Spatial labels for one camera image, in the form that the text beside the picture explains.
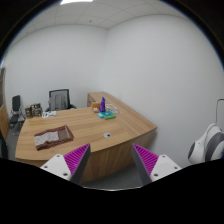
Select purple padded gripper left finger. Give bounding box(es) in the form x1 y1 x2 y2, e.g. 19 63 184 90
41 144 91 185

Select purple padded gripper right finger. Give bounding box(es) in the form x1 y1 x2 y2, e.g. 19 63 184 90
131 144 181 185

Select brown patterned folded towel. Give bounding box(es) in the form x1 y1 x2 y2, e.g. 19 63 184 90
34 125 74 150

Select wooden L-shaped office desk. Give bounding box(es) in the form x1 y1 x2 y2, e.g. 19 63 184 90
15 92 156 182

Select green box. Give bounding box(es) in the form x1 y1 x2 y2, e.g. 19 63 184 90
104 115 116 120

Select white grey rounded device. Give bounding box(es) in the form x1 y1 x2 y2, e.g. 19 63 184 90
188 123 224 164

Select orange box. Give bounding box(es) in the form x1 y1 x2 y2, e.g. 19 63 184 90
91 102 101 109

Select purple bottle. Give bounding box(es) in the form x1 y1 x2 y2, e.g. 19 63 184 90
99 97 106 112

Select brown cardboard boxes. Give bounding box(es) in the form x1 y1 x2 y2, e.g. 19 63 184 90
25 103 43 118

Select black mesh office chair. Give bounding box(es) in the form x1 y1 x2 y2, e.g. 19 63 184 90
47 89 76 111

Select clear plastic tray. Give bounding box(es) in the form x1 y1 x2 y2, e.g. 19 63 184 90
105 104 120 114

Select black chair at left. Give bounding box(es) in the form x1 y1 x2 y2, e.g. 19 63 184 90
9 95 25 135

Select ceiling light panel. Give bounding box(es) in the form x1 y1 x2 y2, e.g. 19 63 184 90
60 0 94 5

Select round cable grommet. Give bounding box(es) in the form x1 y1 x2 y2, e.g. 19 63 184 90
103 132 112 138

